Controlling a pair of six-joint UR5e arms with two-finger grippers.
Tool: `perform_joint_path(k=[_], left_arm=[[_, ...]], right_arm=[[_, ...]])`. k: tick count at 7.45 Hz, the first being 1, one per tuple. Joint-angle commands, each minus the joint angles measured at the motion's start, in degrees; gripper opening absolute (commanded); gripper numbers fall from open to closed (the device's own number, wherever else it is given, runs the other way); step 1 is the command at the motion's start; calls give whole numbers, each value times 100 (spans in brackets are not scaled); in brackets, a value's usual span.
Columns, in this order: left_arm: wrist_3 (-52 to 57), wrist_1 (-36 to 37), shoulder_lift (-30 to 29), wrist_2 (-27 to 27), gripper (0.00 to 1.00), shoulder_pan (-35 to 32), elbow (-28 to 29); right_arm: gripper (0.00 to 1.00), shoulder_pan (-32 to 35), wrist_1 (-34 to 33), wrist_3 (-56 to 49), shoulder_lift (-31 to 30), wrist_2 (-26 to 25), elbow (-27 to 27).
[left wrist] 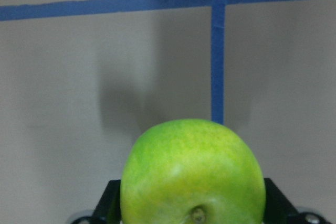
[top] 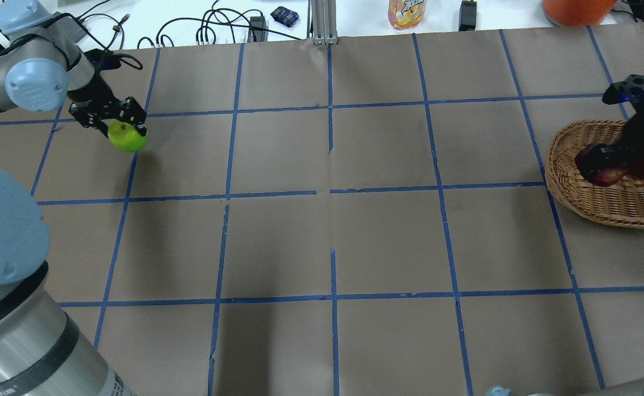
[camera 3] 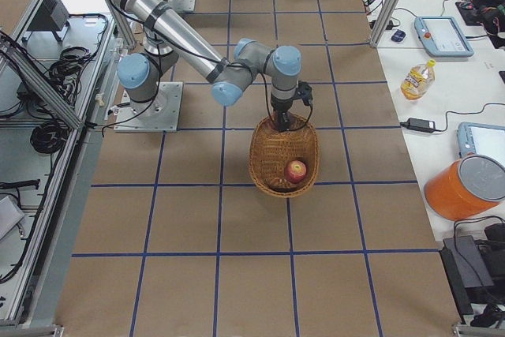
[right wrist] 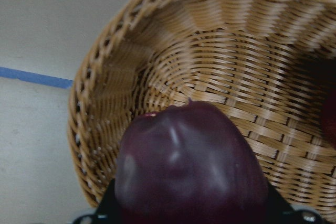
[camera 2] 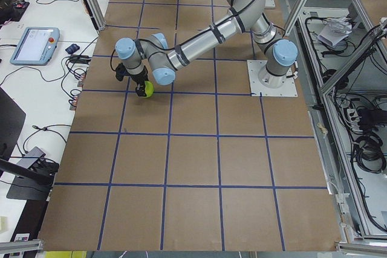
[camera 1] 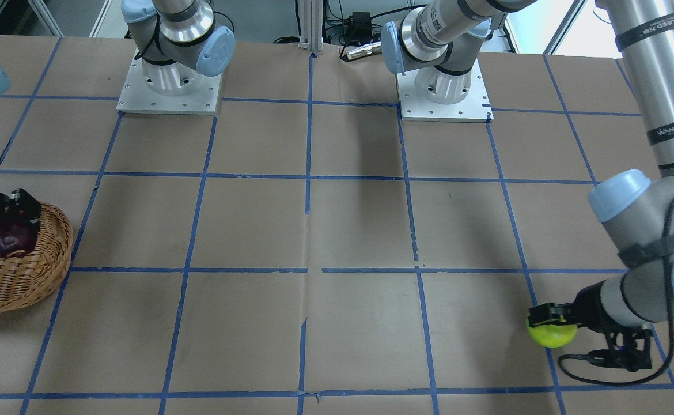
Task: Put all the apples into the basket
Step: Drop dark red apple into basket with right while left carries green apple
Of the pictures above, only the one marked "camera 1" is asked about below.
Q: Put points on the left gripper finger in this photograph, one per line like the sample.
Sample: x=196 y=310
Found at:
x=550 y=314

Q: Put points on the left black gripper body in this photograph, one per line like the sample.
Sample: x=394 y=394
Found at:
x=586 y=309

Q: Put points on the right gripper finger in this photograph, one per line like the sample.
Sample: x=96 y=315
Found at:
x=23 y=207

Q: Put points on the green apple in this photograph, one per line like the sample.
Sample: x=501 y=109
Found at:
x=552 y=336

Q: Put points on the dark red apple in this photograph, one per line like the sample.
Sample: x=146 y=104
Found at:
x=17 y=239

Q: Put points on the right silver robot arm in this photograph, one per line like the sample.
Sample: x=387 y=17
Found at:
x=182 y=53

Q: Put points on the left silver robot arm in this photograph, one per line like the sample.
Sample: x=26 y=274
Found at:
x=636 y=212

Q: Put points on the wicker basket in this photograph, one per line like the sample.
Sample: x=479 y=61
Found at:
x=28 y=280

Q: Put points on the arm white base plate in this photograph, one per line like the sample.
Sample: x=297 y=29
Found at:
x=427 y=95
x=173 y=89

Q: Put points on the aluminium frame post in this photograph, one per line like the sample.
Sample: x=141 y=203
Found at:
x=311 y=25

